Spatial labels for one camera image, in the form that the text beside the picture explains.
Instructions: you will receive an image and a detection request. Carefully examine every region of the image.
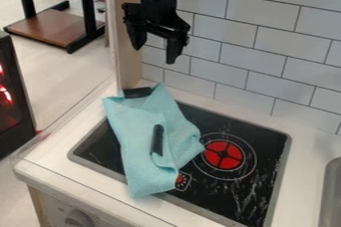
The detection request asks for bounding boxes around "light blue cloth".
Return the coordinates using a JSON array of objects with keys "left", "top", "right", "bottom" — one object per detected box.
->
[{"left": 101, "top": 83, "right": 207, "bottom": 200}]

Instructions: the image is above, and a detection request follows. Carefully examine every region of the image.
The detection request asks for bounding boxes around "toy sink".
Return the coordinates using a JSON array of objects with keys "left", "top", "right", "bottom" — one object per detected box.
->
[{"left": 316, "top": 156, "right": 341, "bottom": 227}]

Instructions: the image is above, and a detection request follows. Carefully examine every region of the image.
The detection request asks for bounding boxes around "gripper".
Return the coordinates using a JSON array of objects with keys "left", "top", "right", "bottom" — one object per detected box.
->
[{"left": 120, "top": 0, "right": 192, "bottom": 66}]

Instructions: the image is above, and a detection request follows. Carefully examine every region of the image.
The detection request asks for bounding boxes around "toy stove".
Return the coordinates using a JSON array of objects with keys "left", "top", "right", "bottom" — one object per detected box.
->
[{"left": 66, "top": 100, "right": 293, "bottom": 227}]

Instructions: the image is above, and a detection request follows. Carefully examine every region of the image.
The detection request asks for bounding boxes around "black computer case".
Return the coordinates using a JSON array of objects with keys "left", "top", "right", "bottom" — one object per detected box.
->
[{"left": 0, "top": 30, "right": 39, "bottom": 159}]

